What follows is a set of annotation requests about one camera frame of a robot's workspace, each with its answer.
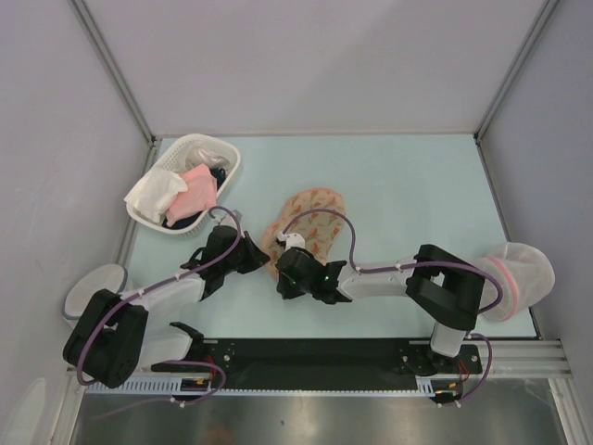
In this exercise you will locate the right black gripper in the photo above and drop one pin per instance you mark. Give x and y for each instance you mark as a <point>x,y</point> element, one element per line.
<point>285,290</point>

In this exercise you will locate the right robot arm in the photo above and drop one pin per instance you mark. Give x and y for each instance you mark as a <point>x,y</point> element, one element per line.
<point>446,288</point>

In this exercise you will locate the white plastic laundry basket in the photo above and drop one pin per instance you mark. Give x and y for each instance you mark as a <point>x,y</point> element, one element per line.
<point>192,175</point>

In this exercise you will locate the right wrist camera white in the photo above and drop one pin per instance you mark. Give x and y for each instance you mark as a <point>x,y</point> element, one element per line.
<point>290,240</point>

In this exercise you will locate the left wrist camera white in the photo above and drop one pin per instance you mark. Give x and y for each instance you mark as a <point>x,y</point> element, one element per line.
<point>225,217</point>

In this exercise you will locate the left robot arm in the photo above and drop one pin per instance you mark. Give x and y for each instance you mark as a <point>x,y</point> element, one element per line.
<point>118,334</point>

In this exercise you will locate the white cloth in basket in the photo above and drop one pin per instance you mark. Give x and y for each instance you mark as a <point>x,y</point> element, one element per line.
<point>153,194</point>

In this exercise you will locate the white mesh bag pink trim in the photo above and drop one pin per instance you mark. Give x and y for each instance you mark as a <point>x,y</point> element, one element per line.
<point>525,276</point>

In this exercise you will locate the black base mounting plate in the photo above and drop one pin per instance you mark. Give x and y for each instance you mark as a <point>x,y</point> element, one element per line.
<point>330,364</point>

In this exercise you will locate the pink cloth in basket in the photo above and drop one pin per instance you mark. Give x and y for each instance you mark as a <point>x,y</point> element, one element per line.
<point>194,194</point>

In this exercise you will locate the dark garment in basket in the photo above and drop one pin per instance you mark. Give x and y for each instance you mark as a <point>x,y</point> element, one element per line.
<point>218,175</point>

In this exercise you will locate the aluminium rail frame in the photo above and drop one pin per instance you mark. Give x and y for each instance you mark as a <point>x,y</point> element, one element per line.
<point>168,386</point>

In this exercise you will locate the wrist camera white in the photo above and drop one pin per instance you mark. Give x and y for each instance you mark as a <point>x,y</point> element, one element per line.
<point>225,217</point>
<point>290,240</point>

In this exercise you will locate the white mesh bag blue trim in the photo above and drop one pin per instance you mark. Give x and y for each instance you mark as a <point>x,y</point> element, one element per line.
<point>112,277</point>

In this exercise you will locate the floral mesh laundry bag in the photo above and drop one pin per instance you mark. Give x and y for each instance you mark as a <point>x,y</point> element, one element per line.
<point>319,229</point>

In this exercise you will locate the pale garment in basket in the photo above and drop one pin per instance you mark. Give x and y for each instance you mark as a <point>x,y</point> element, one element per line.
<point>199,155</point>

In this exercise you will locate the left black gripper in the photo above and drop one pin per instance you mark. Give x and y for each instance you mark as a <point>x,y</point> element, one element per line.
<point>256,258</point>

